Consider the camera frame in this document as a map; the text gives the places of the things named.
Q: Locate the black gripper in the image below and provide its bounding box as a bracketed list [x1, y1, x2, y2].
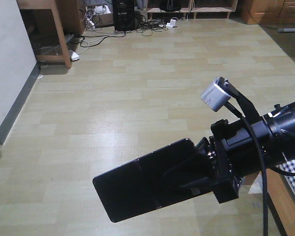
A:
[161, 118, 285, 203]

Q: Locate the black smartphone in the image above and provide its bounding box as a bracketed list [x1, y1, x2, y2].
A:
[93, 138, 207, 223]

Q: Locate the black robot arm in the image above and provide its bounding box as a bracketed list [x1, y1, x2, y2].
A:
[162, 102, 295, 203]

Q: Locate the wooden desk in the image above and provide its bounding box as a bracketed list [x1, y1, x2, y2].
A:
[17, 0, 86, 69]

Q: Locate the low wooden bench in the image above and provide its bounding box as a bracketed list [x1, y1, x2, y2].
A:
[145, 0, 238, 19]

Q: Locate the white power strip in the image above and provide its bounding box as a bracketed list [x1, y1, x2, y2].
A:
[69, 50, 80, 61]

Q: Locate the black computer tower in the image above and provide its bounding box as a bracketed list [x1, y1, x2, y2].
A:
[112, 0, 135, 31]

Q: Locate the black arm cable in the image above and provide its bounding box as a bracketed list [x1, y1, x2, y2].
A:
[225, 102, 295, 236]

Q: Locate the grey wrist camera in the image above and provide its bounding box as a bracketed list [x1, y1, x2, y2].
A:
[200, 77, 231, 112]

